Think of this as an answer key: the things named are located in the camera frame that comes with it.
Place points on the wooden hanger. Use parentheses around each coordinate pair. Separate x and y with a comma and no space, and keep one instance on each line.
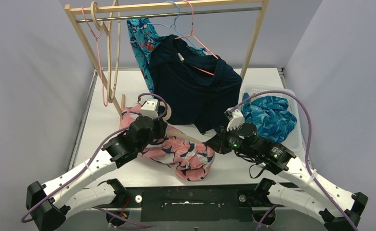
(173,131)
(107,29)

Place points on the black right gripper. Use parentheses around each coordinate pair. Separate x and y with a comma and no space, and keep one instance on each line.
(218,142)

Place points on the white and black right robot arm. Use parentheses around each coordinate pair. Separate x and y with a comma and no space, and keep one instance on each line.
(336,208)

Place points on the wooden clothes rack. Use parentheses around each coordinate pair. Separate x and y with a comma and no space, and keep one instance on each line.
(116,8)

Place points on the navy blue shorts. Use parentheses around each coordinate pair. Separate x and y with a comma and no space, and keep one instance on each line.
(206,111)

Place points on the blue shark print shorts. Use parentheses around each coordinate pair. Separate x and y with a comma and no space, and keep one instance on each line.
(271,116)

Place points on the pink floral shorts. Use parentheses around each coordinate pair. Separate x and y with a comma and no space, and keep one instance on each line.
(189,161)

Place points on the pink wire hanger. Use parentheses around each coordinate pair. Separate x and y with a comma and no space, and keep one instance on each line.
(192,33)
(100,71)

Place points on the white plastic basket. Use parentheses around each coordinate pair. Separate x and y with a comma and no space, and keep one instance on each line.
(294,140)

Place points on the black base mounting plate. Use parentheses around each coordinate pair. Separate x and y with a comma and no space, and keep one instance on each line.
(197,203)

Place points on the wooden hanger front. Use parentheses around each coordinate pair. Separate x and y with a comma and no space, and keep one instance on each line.
(107,29)

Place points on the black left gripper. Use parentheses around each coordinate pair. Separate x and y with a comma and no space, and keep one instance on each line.
(161,128)

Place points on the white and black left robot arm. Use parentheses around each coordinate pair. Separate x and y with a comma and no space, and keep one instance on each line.
(49,204)

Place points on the teal fish print shorts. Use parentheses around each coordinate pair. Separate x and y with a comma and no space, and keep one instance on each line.
(140,44)

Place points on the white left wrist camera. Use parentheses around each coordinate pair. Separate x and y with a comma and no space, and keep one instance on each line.
(150,108)

